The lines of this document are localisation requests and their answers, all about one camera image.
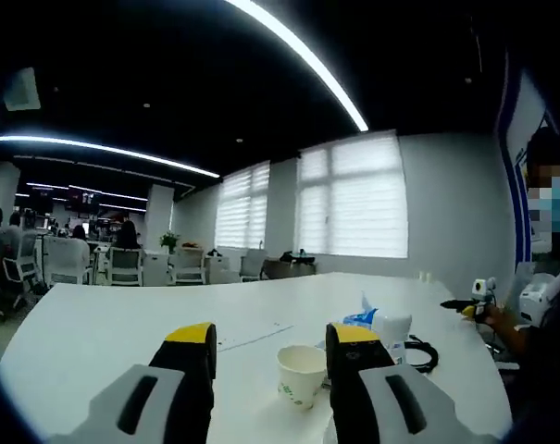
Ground white chest-worn device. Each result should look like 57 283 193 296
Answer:
516 251 560 326

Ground green potted plant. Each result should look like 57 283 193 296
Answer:
159 230 181 255

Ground blue white wall poster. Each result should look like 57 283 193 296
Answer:
495 49 560 265

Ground clear water bottle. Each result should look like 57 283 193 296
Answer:
371 314 414 367

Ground small white window blinds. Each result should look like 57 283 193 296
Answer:
214 160 272 251

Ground black cable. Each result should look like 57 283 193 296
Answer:
401 334 441 374

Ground long ceiling light strip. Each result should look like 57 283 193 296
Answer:
0 133 222 179
222 0 370 132

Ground white table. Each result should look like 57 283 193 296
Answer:
0 271 515 444

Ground ceiling air vent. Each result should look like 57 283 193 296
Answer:
3 68 43 113

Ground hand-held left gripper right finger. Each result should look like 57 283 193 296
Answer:
325 322 498 444

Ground person's right hand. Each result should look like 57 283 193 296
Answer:
484 302 517 332

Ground white paper cup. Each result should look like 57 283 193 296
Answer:
276 343 329 413

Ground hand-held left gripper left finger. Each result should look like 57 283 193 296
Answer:
50 322 218 444

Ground large white window blinds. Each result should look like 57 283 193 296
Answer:
296 130 410 260

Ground hanging monitor screen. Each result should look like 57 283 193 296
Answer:
68 186 101 205

